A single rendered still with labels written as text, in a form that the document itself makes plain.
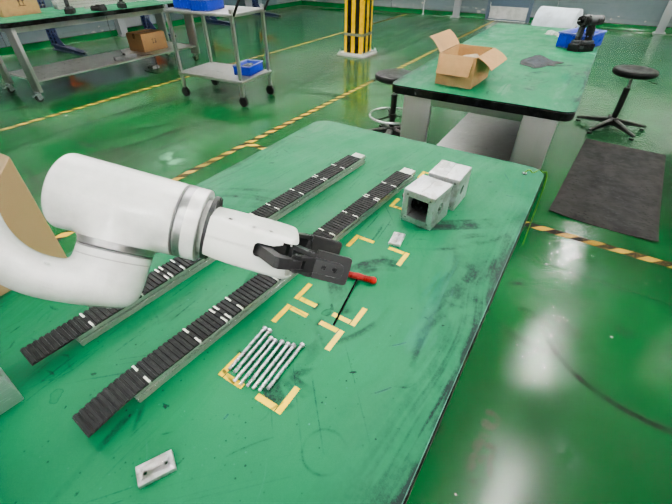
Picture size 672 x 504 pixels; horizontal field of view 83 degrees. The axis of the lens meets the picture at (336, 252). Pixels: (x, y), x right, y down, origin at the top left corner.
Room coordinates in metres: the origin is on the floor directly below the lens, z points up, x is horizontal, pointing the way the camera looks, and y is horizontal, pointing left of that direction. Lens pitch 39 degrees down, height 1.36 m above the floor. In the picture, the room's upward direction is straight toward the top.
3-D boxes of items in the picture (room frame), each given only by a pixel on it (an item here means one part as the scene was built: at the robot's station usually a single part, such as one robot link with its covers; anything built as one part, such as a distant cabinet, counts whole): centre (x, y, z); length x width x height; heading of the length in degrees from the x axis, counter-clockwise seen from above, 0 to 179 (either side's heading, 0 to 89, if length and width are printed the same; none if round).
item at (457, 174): (0.98, -0.31, 0.83); 0.11 x 0.10 x 0.10; 56
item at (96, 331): (0.84, 0.20, 0.79); 0.96 x 0.04 x 0.03; 143
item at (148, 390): (0.73, 0.05, 0.79); 0.96 x 0.04 x 0.03; 143
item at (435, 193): (0.89, -0.23, 0.83); 0.11 x 0.10 x 0.10; 51
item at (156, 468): (0.23, 0.26, 0.78); 0.05 x 0.03 x 0.01; 120
